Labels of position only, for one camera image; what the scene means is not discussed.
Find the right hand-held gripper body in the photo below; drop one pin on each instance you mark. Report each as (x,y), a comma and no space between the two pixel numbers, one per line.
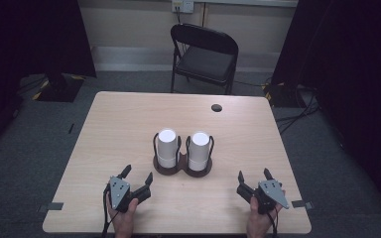
(271,195)

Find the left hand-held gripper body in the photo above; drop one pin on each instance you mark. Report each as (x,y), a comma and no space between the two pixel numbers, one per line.
(119,193)

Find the person's left hand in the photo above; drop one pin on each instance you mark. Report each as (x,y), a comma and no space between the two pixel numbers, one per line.
(124,223)

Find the person's right hand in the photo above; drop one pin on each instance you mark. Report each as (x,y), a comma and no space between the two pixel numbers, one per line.
(259,226)

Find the grey tape strip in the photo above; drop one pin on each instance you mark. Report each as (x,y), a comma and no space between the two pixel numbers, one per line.
(53,206)
(300,204)

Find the black round table grommet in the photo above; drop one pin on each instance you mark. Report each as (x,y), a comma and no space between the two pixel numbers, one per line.
(216,108)

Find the black stand base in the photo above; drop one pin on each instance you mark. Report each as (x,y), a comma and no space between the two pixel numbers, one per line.
(282,95)
(61,89)

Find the black folding chair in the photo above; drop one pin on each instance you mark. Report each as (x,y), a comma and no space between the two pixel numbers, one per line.
(206,62)

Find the black curtain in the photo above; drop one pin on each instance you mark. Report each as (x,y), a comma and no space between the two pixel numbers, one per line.
(354,66)
(29,39)

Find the white wall outlet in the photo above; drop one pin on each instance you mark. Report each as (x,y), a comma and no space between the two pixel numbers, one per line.
(183,5)

